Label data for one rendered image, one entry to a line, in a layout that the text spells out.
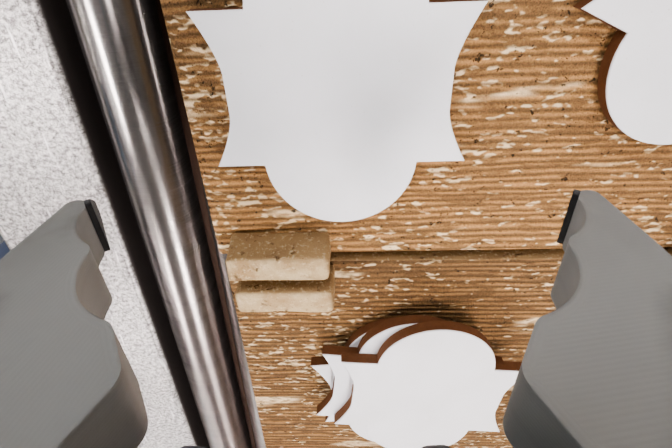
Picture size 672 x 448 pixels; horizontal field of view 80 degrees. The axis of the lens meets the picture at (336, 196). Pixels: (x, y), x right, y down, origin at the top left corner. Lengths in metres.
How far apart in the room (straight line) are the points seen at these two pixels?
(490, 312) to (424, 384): 0.07
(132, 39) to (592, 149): 0.25
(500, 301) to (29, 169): 0.31
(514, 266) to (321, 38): 0.18
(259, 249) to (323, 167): 0.06
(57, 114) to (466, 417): 0.34
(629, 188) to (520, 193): 0.06
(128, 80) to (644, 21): 0.25
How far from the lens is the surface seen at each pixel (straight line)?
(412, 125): 0.20
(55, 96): 0.28
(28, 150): 0.30
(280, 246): 0.23
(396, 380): 0.31
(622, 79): 0.23
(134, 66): 0.25
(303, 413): 0.39
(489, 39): 0.21
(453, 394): 0.33
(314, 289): 0.24
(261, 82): 0.20
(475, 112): 0.22
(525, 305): 0.31
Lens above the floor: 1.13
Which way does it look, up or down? 58 degrees down
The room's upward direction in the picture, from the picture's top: 179 degrees counter-clockwise
